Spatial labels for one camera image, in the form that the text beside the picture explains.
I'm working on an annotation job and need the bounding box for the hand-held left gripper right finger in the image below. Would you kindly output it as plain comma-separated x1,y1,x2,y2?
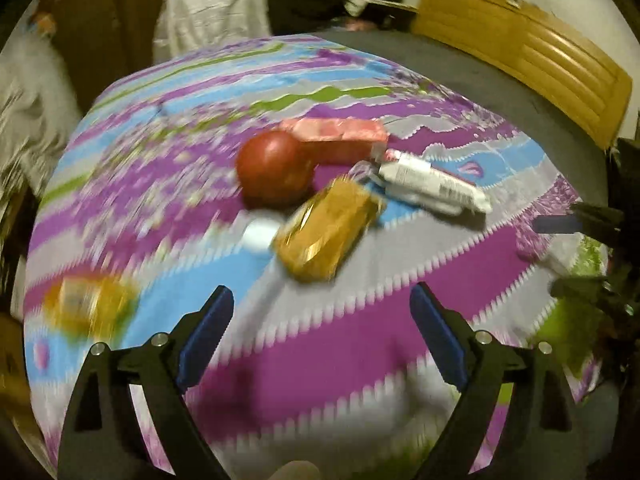
409,281,587,480

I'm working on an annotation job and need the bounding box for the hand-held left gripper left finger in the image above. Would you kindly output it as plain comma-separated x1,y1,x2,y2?
57,285,236,480

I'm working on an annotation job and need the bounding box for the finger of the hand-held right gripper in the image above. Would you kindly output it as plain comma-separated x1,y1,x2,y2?
549,274,632,313
534,202,626,237

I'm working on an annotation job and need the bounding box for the brown snack packet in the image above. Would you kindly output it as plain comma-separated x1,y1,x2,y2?
273,177,386,283

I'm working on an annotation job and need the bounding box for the floral striped blanket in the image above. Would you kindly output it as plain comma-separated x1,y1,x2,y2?
22,34,610,480

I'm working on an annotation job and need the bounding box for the small white container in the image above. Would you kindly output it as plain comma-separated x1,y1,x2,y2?
242,217,284,254

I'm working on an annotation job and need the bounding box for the yellow snack wrapper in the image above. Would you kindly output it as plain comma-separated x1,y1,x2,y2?
42,274,139,342

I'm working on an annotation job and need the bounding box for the white tube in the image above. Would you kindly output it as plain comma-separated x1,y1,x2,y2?
377,148,494,217

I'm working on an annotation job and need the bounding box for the dark grey bed sheet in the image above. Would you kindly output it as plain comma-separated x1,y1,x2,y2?
307,26,622,201

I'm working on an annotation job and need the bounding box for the wooden headboard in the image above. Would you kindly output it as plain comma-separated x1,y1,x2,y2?
412,0,634,151

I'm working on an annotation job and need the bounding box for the red apple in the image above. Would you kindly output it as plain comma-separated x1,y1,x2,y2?
235,130,317,209

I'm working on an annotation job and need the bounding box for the pink packet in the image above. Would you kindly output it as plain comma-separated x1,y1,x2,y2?
279,118,390,165

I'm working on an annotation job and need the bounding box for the open cardboard box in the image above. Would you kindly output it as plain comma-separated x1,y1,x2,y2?
344,0,422,17

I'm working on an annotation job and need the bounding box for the colourful plastic bag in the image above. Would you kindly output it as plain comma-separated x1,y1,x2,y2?
345,15,396,32

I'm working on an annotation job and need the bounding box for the grey striped cloth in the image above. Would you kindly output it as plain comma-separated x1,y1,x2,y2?
0,7,84,198

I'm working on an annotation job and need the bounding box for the white cloth on chair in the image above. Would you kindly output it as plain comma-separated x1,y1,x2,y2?
152,0,274,65

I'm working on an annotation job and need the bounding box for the black clothing pile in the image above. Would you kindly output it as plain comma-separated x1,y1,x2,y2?
267,0,404,37

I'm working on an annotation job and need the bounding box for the brown wooden door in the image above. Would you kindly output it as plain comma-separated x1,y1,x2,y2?
47,0,171,107

